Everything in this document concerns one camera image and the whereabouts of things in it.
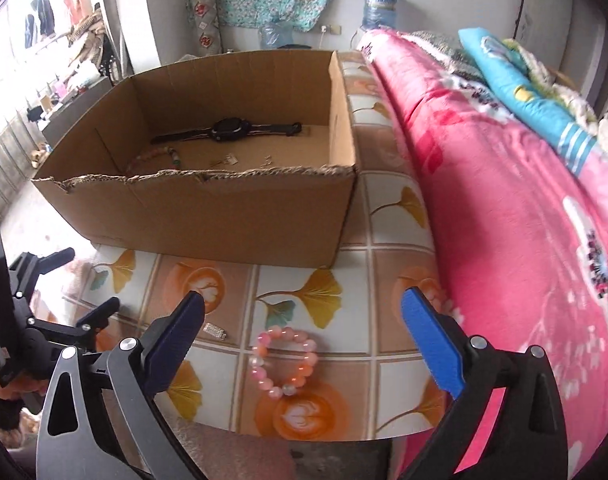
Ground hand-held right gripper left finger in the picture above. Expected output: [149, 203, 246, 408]
[35, 290, 207, 480]

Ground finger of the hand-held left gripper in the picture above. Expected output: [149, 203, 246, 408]
[26, 296, 121, 348]
[8, 247, 76, 306]

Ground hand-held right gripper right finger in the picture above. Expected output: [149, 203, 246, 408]
[399, 287, 570, 480]

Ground pink bead bracelet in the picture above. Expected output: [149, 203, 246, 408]
[250, 326, 319, 400]

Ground brown cardboard box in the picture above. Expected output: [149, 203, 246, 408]
[31, 50, 361, 269]

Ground multicolour bead bracelet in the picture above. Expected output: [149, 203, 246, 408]
[125, 146, 184, 178]

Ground pink strap digital watch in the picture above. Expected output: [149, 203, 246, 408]
[150, 117, 305, 143]

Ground person's left hand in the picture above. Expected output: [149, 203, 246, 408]
[0, 362, 35, 403]

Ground ginkgo patterned table cover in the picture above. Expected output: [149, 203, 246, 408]
[59, 50, 465, 443]

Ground dark cabinet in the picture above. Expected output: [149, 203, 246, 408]
[41, 76, 116, 147]

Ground pink floral blanket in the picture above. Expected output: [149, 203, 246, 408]
[356, 29, 608, 480]

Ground hanging clothes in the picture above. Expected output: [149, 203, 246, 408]
[23, 0, 101, 50]

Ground blue patterned quilt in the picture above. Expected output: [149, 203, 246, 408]
[458, 27, 599, 177]

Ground grey lace cloth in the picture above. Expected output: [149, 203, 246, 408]
[409, 30, 485, 81]

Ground white floral quilt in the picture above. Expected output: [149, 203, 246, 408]
[504, 37, 600, 126]

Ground clear empty water jug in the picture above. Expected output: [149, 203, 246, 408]
[259, 21, 296, 51]

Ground blue water bottle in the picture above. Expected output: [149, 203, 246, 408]
[361, 0, 400, 31]

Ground grey door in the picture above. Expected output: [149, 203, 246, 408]
[566, 0, 608, 111]

